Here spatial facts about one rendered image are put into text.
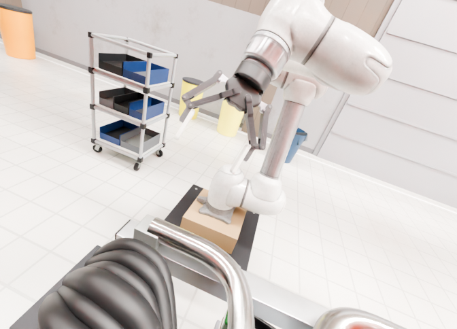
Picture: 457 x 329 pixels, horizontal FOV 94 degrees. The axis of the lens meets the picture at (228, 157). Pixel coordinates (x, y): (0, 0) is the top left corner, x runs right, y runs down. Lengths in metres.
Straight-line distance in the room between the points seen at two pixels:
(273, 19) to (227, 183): 0.75
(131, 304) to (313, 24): 0.49
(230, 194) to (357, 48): 0.80
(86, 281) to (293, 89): 0.96
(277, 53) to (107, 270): 0.43
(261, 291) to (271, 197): 0.80
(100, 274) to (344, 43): 0.50
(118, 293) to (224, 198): 0.93
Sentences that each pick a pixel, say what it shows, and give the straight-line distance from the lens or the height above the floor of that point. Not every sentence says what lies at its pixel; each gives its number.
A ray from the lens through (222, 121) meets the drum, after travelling 3.13.
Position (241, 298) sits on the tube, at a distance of 0.25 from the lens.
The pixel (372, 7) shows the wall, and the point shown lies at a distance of 3.62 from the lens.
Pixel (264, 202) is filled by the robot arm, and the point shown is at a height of 0.59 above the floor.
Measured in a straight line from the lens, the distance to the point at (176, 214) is 1.30.
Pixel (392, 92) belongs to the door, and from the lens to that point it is 3.68.
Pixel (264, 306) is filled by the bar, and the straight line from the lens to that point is 0.30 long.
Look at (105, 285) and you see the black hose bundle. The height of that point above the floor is 1.05.
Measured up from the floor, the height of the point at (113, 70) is 0.79.
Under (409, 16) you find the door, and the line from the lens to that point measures 3.67.
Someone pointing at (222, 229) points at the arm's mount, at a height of 0.41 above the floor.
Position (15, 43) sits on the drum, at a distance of 5.21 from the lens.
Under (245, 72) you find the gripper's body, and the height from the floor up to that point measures 1.18.
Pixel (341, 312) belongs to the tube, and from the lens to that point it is 0.30.
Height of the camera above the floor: 1.22
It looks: 28 degrees down
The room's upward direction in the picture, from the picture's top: 18 degrees clockwise
